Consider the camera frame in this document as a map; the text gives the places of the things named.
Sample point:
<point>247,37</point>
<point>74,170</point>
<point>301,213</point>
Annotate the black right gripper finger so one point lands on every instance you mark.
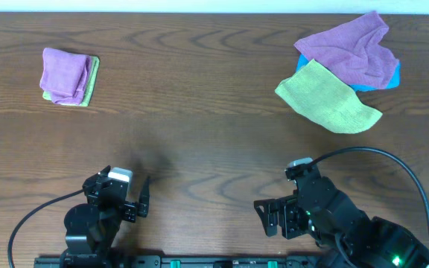
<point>270,221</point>
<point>268,208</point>

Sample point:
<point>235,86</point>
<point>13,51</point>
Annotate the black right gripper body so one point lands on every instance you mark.
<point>294,222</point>

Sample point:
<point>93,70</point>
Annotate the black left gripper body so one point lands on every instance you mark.
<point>128,209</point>

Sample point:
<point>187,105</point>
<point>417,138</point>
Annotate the purple cloth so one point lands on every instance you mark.
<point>65,75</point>
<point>352,51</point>

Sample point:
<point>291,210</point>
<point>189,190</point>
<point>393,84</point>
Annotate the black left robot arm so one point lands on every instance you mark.
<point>91,227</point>

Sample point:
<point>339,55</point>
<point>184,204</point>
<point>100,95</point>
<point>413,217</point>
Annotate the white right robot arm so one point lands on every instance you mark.
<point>317,208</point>

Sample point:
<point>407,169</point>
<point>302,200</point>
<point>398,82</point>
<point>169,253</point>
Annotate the olive green flat cloth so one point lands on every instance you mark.
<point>317,94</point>

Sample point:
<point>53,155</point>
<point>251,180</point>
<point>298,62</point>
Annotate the folded light green cloth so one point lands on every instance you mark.
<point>90,85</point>

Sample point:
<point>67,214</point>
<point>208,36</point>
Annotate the blue cloth under pile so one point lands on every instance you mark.
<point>393,83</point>

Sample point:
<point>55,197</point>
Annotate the purple crumpled cloth on pile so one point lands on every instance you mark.
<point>352,51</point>

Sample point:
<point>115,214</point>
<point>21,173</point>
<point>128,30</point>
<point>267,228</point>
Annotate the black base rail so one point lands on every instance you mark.
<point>155,261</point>

